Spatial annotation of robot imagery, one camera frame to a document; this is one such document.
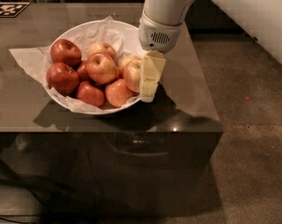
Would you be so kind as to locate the red yellow apple centre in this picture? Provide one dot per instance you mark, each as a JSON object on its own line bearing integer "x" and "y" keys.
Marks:
{"x": 101, "y": 68}

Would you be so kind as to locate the black white fiducial marker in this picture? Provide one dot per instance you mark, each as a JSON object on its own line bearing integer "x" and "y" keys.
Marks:
{"x": 12, "y": 10}

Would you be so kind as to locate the orange red apple front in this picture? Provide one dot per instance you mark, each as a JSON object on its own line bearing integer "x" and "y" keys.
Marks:
{"x": 117, "y": 93}

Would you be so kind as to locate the red apple front left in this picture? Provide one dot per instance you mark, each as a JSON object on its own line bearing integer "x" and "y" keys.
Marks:
{"x": 90, "y": 95}

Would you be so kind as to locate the pale apple at back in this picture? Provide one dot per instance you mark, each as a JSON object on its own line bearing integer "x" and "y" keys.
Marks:
{"x": 102, "y": 47}

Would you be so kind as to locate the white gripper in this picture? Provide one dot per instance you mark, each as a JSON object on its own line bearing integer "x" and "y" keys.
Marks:
{"x": 158, "y": 35}

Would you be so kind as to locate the white tissue paper liner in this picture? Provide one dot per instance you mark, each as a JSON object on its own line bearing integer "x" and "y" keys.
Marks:
{"x": 35, "y": 62}

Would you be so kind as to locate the dark cabinet in background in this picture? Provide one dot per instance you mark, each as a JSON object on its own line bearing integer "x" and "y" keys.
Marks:
{"x": 203, "y": 16}

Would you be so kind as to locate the pale apple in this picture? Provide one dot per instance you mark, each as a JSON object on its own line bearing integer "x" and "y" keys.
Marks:
{"x": 125, "y": 60}
{"x": 102, "y": 47}

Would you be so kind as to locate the yellow red apple with sticker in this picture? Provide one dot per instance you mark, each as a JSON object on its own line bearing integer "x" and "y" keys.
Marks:
{"x": 131, "y": 74}

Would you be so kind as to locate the dark red apple top left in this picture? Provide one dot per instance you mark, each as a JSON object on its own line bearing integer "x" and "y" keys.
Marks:
{"x": 65, "y": 51}

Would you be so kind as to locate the dark red apple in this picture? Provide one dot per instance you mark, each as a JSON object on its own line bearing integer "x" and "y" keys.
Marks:
{"x": 65, "y": 51}
{"x": 63, "y": 78}

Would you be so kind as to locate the pale apple behind right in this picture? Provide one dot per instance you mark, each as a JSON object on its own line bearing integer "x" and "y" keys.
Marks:
{"x": 125, "y": 60}

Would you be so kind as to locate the small red apple hidden middle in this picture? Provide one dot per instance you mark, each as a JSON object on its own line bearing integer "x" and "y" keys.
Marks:
{"x": 82, "y": 71}

